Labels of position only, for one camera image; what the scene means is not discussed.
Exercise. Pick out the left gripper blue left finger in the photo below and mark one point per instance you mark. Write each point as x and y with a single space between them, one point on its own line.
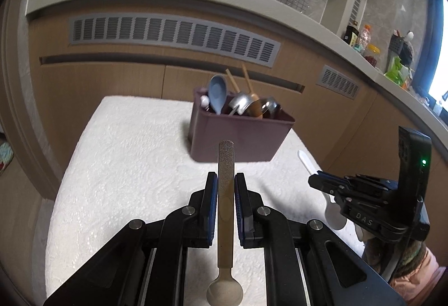
208 206

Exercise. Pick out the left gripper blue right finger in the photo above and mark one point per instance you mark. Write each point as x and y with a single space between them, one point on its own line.
244 210

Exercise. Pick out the white plastic spoon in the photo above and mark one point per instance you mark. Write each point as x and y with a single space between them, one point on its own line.
332 211

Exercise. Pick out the translucent brown black-handled spoon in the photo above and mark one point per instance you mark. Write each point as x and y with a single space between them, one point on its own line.
225 290

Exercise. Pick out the wooden spoon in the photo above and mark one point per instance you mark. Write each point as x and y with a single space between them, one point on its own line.
254 109

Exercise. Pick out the black shovel-shaped spoon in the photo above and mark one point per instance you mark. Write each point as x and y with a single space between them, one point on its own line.
240 103

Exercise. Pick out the blue plastic spoon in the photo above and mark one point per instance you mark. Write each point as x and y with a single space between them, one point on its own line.
217 93

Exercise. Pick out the wooden chopstick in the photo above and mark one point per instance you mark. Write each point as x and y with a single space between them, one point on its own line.
232 80

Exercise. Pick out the maroon plastic utensil caddy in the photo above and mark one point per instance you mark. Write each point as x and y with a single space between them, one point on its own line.
254 140

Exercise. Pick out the green packaging bag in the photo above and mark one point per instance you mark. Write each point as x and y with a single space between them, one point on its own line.
398 72

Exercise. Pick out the short grey vent grille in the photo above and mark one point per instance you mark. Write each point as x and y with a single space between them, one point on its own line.
336 82

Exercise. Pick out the yellow-lid jar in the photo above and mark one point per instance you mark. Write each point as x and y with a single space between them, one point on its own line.
372 54

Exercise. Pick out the black hanging utensil basket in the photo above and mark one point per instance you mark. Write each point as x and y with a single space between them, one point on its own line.
401 46

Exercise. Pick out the orange-cap plastic bottle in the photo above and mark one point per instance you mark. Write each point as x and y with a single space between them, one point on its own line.
364 38

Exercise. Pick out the dark seasoning bottle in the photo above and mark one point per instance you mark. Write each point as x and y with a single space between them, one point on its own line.
351 35

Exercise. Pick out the long grey vent grille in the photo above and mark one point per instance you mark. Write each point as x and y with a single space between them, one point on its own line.
175 32

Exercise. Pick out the teal cloth on floor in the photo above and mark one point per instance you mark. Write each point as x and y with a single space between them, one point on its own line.
6 155

